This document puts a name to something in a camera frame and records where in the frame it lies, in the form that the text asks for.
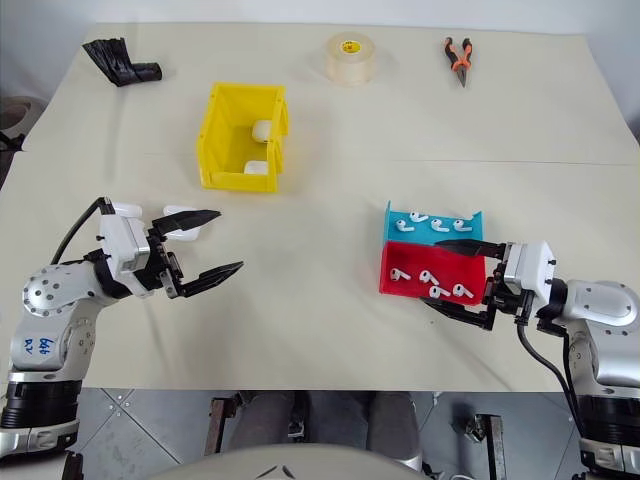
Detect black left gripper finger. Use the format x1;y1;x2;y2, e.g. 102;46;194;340
177;260;245;300
152;208;222;236

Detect cream table cover sheet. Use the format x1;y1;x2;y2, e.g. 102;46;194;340
0;22;640;393

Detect black plastic bag roll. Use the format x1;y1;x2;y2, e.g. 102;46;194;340
81;36;164;89

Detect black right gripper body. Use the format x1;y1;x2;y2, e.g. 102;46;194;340
482;242;536;327

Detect yellow plastic bin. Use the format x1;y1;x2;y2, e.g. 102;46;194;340
197;82;292;193

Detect rusty metal frame post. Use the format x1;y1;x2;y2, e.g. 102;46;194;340
463;411;507;480
206;396;242;457

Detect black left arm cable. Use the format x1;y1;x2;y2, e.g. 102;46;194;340
49;197;112;266

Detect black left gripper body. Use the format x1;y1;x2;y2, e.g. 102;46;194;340
130;225;186;301

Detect red plastic tray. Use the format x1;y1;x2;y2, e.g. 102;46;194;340
377;241;489;307

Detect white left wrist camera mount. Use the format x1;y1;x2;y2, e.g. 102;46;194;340
97;201;151;297

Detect grey round object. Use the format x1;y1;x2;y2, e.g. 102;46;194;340
0;94;47;147

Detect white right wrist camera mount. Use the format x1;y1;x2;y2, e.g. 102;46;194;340
502;241;557;307

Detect clear adhesive tape roll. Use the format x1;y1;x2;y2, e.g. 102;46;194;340
323;31;377;88

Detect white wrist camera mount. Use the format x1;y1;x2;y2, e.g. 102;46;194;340
502;241;557;307
97;201;151;297

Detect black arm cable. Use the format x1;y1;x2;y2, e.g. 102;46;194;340
516;319;585;431
49;197;112;266

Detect blue plastic tray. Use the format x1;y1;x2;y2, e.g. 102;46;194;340
383;199;488;247

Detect orange black pliers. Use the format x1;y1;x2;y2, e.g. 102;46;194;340
440;35;476;89

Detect white rounded robot torso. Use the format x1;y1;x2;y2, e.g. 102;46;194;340
148;441;427;480

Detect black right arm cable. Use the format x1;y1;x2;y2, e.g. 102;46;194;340
516;319;585;431

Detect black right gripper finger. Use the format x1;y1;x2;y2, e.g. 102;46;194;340
419;295;497;332
434;238;504;261

